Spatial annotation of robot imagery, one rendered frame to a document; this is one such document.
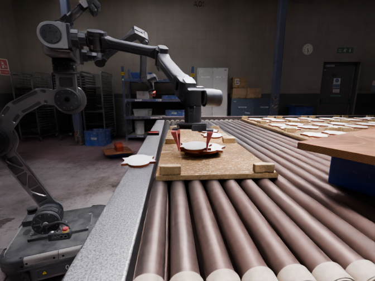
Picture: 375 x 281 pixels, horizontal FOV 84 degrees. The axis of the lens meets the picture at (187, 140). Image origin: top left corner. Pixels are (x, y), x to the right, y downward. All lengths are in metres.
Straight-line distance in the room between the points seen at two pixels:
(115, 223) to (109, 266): 0.11
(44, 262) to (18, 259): 0.13
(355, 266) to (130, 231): 0.34
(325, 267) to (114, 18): 6.78
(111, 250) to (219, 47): 6.26
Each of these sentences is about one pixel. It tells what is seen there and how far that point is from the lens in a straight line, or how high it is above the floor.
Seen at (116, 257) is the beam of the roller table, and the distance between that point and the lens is 0.37.
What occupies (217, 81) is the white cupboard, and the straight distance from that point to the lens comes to 5.77.
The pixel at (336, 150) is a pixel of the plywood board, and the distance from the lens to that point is 0.55.
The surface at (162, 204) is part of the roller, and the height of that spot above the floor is 0.92.
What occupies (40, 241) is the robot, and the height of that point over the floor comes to 0.24.
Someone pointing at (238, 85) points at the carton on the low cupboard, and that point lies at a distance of 6.00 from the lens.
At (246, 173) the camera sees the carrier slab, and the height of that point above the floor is 0.94.
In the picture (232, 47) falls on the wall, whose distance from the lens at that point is 6.52.
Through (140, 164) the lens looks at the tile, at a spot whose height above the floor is 0.92.
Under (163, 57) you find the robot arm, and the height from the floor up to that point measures 1.32.
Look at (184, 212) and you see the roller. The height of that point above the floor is 0.92.
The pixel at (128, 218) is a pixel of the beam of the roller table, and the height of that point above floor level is 0.91.
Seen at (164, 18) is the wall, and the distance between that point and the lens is 6.61.
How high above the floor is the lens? 1.15
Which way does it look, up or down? 12 degrees down
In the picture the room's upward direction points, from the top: straight up
